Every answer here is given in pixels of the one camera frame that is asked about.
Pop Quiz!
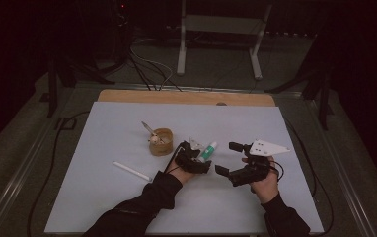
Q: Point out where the beige round ornament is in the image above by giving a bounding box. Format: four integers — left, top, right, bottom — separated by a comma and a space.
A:
149, 132, 162, 146

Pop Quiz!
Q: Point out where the green and white glue stick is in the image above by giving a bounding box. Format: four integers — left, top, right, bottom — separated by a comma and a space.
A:
196, 141, 218, 164

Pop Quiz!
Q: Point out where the black rack with red light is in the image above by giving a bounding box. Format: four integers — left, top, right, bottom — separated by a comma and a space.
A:
110, 0, 134, 67

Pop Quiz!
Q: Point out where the tan paper pen holder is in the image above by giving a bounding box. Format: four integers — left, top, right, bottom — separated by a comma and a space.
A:
148, 127, 175, 157

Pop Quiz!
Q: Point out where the person's left hand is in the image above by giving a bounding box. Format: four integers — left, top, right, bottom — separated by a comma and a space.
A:
168, 159, 198, 185

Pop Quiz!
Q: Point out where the black tripod stand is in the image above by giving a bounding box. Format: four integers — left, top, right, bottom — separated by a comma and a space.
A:
264, 48, 337, 131
39, 48, 115, 119

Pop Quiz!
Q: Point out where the white pen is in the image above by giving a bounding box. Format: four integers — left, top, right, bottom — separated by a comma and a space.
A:
113, 160, 153, 183

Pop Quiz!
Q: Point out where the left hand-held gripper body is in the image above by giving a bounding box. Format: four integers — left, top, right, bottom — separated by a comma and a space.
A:
175, 136, 212, 175

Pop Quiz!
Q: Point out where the left hand-held gripper cable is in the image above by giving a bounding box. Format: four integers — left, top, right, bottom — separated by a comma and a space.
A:
162, 145, 185, 175

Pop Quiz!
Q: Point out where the black floor cable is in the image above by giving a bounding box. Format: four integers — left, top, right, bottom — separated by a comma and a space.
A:
26, 111, 91, 237
284, 118, 335, 237

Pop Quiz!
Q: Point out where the person's right hand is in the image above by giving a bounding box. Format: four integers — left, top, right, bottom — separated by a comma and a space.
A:
241, 155, 280, 205

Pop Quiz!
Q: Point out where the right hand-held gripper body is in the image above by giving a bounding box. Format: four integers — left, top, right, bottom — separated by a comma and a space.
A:
228, 139, 291, 188

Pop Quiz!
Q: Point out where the grey metal stand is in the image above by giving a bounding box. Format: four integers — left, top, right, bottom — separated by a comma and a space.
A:
176, 0, 273, 81

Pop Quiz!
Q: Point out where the hand-held gripper cable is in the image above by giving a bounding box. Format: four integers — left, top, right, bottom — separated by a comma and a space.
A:
162, 145, 185, 175
269, 160, 285, 183

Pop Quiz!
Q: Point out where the right hand-held gripper cable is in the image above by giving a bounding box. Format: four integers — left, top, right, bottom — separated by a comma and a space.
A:
269, 160, 285, 183

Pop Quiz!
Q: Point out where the clear pen with pink refill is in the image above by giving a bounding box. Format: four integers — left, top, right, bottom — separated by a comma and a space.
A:
140, 120, 165, 144

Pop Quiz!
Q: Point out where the white floor cable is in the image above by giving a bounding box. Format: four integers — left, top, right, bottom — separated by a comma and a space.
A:
128, 38, 175, 92

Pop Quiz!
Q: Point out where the white table mat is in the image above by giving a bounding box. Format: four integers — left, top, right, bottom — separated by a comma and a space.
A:
43, 101, 325, 235

